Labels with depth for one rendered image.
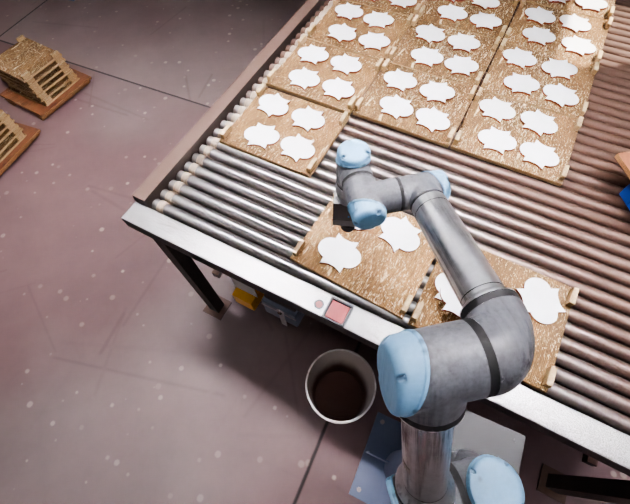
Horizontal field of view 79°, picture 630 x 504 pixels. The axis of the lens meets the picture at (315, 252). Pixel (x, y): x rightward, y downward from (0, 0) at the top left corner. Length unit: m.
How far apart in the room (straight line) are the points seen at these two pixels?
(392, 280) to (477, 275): 0.60
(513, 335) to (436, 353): 0.11
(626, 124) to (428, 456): 1.61
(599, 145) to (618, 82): 0.40
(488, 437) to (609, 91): 1.52
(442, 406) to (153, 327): 1.96
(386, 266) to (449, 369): 0.74
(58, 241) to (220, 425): 1.58
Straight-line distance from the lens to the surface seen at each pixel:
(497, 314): 0.63
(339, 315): 1.20
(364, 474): 2.07
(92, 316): 2.57
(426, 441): 0.70
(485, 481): 0.95
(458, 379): 0.58
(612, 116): 2.05
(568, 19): 2.41
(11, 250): 3.09
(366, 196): 0.81
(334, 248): 1.28
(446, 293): 1.22
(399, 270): 1.27
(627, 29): 2.55
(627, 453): 1.39
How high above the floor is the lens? 2.07
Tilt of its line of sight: 62 degrees down
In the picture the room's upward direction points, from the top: 4 degrees counter-clockwise
